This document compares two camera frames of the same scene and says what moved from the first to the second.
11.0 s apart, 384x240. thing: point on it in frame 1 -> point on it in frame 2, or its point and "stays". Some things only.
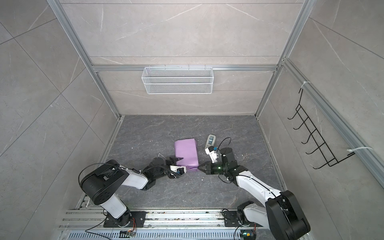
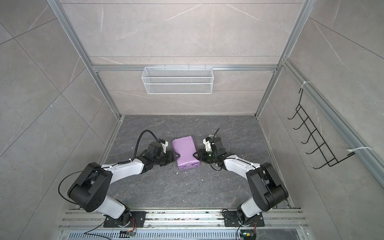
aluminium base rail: [90, 225] stays
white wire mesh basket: [178, 80] stays
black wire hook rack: [308, 124] stays
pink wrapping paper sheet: [187, 149] stays
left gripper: [172, 159] -> [172, 157]
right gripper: [208, 171] -> [201, 156]
